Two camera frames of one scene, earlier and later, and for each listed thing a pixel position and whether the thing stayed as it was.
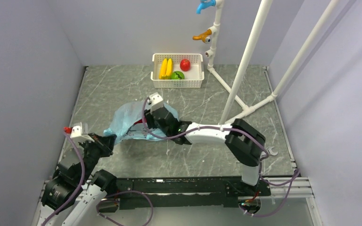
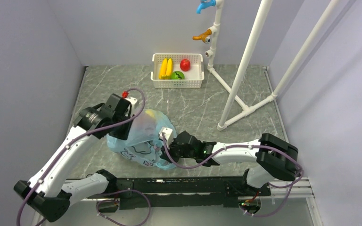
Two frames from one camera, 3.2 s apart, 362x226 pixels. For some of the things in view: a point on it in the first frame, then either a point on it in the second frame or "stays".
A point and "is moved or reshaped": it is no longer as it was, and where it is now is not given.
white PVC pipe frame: [235, 106] stays
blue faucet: [205, 4] stays
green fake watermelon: [177, 75] stays
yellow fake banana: [166, 69] stays
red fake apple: [185, 65] stays
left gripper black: [105, 143] -> [124, 134]
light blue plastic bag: [128, 123] is moved or reshaped
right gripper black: [149, 118] -> [170, 149]
